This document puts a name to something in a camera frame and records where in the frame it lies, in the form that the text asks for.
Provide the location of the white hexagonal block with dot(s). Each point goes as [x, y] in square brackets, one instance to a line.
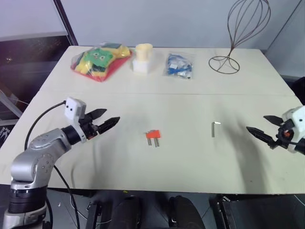
[140, 68]

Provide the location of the cream plastic cylinder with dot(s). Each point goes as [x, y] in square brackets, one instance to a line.
[143, 52]

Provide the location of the grey metal frame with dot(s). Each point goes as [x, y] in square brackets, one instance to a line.
[9, 105]

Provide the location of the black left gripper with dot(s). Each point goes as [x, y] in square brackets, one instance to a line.
[89, 128]

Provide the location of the dark slanted post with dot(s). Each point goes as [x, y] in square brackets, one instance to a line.
[68, 21]

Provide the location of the bag of blue parts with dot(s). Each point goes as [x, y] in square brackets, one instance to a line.
[178, 66]

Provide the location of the black metal frame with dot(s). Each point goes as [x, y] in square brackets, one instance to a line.
[250, 212]

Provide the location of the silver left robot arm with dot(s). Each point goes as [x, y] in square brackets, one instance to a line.
[31, 152]

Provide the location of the dark rounded shape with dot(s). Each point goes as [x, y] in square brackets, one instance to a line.
[126, 212]
[183, 212]

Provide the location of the bag of colourful toys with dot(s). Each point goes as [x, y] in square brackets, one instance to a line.
[100, 62]

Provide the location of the dark speckled panel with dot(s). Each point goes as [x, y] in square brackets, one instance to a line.
[28, 64]

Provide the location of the small orange block part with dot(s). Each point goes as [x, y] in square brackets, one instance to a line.
[154, 134]

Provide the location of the black object beside table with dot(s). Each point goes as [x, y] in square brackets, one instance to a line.
[299, 89]

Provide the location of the black bracket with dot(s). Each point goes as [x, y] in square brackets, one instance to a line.
[94, 214]

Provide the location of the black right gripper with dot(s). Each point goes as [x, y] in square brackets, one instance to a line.
[284, 134]

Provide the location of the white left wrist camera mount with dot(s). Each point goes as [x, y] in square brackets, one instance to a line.
[72, 108]

